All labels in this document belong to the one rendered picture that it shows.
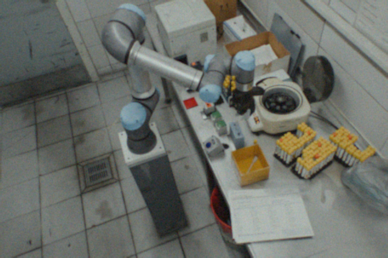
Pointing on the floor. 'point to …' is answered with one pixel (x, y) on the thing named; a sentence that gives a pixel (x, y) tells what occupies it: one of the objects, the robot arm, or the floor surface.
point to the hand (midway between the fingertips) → (246, 116)
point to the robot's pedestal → (160, 192)
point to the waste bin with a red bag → (219, 206)
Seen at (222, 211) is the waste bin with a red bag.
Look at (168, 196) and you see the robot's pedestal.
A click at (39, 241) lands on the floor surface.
